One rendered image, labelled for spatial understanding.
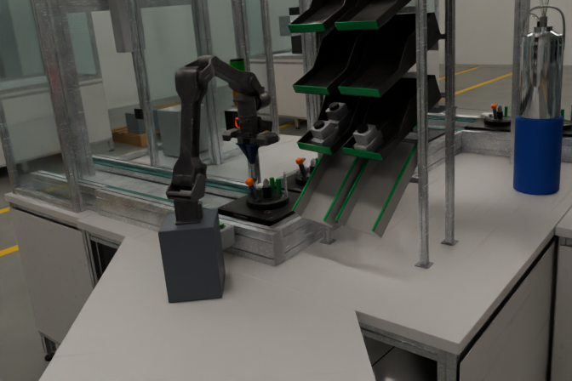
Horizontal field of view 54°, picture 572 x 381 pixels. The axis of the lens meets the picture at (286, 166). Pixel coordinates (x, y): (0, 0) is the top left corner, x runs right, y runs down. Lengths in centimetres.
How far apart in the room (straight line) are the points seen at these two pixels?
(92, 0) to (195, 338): 168
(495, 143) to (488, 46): 1023
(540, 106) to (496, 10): 1066
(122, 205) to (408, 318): 117
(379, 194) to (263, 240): 36
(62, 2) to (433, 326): 192
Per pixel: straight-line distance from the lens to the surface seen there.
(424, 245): 159
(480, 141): 269
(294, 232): 169
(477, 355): 145
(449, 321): 138
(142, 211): 204
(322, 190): 164
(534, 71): 210
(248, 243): 169
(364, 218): 153
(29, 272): 289
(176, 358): 132
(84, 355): 142
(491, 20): 1279
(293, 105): 732
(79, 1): 261
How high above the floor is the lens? 158
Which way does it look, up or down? 16 degrees down
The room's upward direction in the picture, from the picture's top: 5 degrees counter-clockwise
